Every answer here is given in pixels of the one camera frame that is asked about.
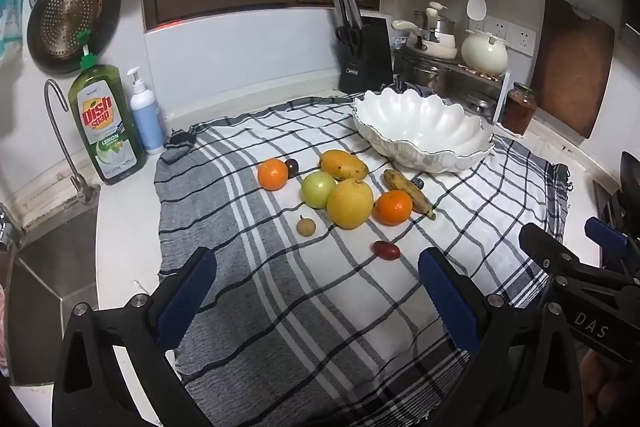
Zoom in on brass perforated colander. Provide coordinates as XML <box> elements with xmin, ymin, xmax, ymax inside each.
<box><xmin>37</xmin><ymin>0</ymin><xmax>106</xmax><ymax>58</ymax></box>

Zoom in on steel sink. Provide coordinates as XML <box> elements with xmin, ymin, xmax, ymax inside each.
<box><xmin>0</xmin><ymin>184</ymin><xmax>101</xmax><ymax>388</ymax></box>

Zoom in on black knife block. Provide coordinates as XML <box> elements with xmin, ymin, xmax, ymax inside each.
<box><xmin>339</xmin><ymin>14</ymin><xmax>395</xmax><ymax>95</ymax></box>

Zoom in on person's right hand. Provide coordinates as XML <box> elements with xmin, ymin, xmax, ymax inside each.
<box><xmin>580</xmin><ymin>349</ymin><xmax>640</xmax><ymax>427</ymax></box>

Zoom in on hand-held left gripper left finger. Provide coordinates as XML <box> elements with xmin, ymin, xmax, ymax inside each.
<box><xmin>52</xmin><ymin>247</ymin><xmax>218</xmax><ymax>427</ymax></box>

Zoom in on yellow mango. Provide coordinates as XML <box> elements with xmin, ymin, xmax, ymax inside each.
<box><xmin>319</xmin><ymin>149</ymin><xmax>370</xmax><ymax>182</ymax></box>

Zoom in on small red jujube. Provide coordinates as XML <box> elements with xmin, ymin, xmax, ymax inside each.
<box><xmin>371</xmin><ymin>240</ymin><xmax>401</xmax><ymax>260</ymax></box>

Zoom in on steel pot with cream handle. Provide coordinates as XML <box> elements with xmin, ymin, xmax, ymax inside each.
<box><xmin>414</xmin><ymin>2</ymin><xmax>457</xmax><ymax>45</ymax></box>

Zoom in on grey white checked cloth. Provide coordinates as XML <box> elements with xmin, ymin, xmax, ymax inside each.
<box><xmin>152</xmin><ymin>96</ymin><xmax>571</xmax><ymax>427</ymax></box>

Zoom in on spotted banana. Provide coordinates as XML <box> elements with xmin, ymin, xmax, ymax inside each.
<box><xmin>383</xmin><ymin>169</ymin><xmax>437</xmax><ymax>221</ymax></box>

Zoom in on white blue pump bottle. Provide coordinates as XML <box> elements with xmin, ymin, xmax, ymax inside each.
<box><xmin>126</xmin><ymin>67</ymin><xmax>167</xmax><ymax>155</ymax></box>

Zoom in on woven trivet mat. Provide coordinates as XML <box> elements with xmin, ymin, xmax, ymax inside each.
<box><xmin>457</xmin><ymin>63</ymin><xmax>503</xmax><ymax>80</ymax></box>

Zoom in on brown wooden cutting board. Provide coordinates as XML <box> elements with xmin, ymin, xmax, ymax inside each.
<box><xmin>529</xmin><ymin>0</ymin><xmax>616</xmax><ymax>139</ymax></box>

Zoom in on green apple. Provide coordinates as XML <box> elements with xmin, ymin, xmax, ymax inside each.
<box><xmin>300</xmin><ymin>171</ymin><xmax>337</xmax><ymax>210</ymax></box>

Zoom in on black wok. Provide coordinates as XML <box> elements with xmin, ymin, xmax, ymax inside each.
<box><xmin>619</xmin><ymin>151</ymin><xmax>640</xmax><ymax>228</ymax></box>

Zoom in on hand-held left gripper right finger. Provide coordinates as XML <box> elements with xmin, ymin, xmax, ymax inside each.
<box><xmin>417</xmin><ymin>247</ymin><xmax>586</xmax><ymax>427</ymax></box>

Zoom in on teal cloth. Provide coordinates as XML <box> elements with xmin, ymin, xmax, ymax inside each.
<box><xmin>0</xmin><ymin>0</ymin><xmax>28</xmax><ymax>62</ymax></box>

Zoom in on large yellow citrus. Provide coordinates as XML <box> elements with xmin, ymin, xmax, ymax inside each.
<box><xmin>326</xmin><ymin>178</ymin><xmax>375</xmax><ymax>230</ymax></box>

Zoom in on black kitchen scissors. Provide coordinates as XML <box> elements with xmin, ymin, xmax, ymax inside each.
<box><xmin>335</xmin><ymin>26</ymin><xmax>363</xmax><ymax>58</ymax></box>

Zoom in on cream ceramic casserole pot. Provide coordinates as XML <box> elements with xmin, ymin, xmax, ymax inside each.
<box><xmin>461</xmin><ymin>29</ymin><xmax>510</xmax><ymax>76</ymax></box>

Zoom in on large steel pot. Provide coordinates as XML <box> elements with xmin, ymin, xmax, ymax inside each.
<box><xmin>395</xmin><ymin>52</ymin><xmax>453</xmax><ymax>92</ymax></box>

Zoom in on white scalloped bowl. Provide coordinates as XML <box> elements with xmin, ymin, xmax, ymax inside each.
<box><xmin>351</xmin><ymin>88</ymin><xmax>496</xmax><ymax>174</ymax></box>

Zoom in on chrome faucet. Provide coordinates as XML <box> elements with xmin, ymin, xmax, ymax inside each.
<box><xmin>44</xmin><ymin>78</ymin><xmax>98</xmax><ymax>205</ymax></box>

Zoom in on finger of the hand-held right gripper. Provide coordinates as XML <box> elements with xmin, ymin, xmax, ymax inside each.
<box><xmin>518</xmin><ymin>223</ymin><xmax>640</xmax><ymax>303</ymax></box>
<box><xmin>584</xmin><ymin>216</ymin><xmax>640</xmax><ymax>273</ymax></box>

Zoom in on glass jar of red sauce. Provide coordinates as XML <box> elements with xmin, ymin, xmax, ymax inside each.
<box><xmin>501</xmin><ymin>82</ymin><xmax>538</xmax><ymax>135</ymax></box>

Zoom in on orange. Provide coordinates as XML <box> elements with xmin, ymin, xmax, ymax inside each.
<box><xmin>375</xmin><ymin>190</ymin><xmax>414</xmax><ymax>227</ymax></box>
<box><xmin>257</xmin><ymin>158</ymin><xmax>289</xmax><ymax>192</ymax></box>

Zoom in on white grey counter rack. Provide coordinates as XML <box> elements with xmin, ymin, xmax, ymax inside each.
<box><xmin>395</xmin><ymin>47</ymin><xmax>512</xmax><ymax>125</ymax></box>

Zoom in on steel pan with lid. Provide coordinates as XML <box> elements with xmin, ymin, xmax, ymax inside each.
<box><xmin>450</xmin><ymin>79</ymin><xmax>501</xmax><ymax>118</ymax></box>

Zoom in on green dish soap bottle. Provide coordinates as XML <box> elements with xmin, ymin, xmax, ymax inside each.
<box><xmin>67</xmin><ymin>32</ymin><xmax>147</xmax><ymax>186</ymax></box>

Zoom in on cream saucepan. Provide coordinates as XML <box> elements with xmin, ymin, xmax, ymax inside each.
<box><xmin>391</xmin><ymin>20</ymin><xmax>458</xmax><ymax>60</ymax></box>

